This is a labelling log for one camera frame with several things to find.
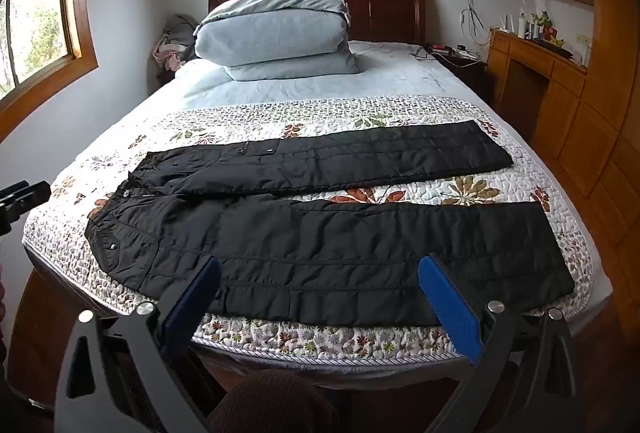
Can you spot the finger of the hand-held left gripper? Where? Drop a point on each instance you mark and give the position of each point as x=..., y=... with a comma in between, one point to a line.
x=27, y=195

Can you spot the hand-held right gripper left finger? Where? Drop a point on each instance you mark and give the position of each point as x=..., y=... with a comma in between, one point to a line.
x=192, y=308

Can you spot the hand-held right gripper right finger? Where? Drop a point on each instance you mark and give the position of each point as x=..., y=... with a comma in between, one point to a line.
x=447, y=308

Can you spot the black pants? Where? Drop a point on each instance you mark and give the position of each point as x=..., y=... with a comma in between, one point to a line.
x=325, y=243

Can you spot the person's leg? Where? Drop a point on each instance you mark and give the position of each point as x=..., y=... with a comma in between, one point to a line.
x=270, y=405

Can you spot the large wooden-framed window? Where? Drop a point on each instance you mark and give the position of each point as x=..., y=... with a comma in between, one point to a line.
x=35, y=18

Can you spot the floral quilted bedspread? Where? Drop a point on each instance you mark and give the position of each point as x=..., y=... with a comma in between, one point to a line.
x=400, y=113

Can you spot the pile of clothes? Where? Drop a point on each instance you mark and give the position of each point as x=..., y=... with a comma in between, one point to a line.
x=172, y=48

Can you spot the dark wooden nightstand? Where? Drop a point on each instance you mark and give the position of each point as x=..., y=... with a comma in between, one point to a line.
x=467, y=73

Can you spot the wooden desk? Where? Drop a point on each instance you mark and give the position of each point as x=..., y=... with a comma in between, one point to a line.
x=530, y=83

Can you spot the light blue bed sheet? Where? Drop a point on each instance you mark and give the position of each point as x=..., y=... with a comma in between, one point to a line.
x=390, y=73

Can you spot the wooden wardrobe cabinet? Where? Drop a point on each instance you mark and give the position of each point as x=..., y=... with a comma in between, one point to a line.
x=610, y=113

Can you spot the folded light blue duvet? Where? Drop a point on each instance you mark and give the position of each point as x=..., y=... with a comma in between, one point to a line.
x=270, y=45

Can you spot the white bottle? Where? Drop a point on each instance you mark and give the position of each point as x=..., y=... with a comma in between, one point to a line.
x=521, y=27

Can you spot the red box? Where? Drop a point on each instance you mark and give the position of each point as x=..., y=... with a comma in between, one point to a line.
x=549, y=33

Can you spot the grey-blue pillow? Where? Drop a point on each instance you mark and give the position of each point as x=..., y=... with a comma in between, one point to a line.
x=275, y=3

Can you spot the dark wooden bed frame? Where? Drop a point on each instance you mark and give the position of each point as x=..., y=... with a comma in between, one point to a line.
x=390, y=8

